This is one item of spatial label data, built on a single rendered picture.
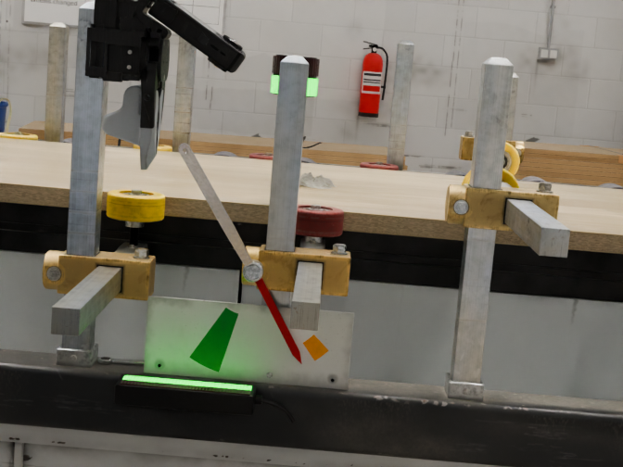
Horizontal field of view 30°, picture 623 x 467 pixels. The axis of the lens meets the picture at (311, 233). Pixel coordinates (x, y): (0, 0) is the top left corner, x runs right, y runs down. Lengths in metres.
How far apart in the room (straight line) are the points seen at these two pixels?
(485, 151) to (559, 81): 7.45
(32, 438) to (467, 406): 0.57
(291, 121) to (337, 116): 7.15
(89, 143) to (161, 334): 0.26
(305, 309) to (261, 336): 0.26
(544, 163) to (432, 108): 1.42
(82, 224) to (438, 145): 7.31
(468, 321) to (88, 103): 0.55
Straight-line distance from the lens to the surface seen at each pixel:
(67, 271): 1.49
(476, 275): 1.47
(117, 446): 1.56
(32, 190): 1.71
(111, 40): 1.27
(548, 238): 1.22
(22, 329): 1.76
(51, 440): 1.58
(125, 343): 1.73
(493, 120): 1.45
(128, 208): 1.60
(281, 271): 1.46
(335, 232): 1.59
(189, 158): 1.39
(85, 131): 1.47
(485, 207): 1.45
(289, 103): 1.44
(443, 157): 8.73
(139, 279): 1.48
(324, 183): 1.92
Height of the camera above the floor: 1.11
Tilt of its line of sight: 9 degrees down
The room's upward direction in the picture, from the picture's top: 5 degrees clockwise
